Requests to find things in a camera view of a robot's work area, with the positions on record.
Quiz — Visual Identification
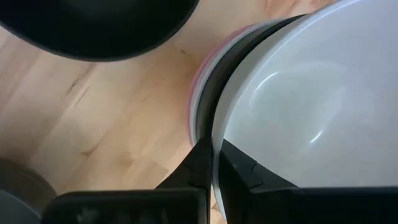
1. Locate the pink plastic bowl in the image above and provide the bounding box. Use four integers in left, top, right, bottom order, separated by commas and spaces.
185, 23, 259, 147

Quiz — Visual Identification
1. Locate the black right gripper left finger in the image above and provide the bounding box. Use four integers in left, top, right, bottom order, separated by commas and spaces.
40, 136, 214, 224

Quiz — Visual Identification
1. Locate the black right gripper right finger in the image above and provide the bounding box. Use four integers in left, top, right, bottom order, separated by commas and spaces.
217, 139, 398, 224

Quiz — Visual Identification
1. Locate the large white plastic bowl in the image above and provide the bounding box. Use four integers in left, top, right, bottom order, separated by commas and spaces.
211, 0, 398, 218

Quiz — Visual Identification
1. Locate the black plastic bowl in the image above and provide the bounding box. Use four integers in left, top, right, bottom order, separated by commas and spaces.
0, 157, 58, 224
0, 0, 200, 63

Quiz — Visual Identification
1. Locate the small white plastic bowl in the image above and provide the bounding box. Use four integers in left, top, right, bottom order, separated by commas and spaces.
188, 17, 299, 147

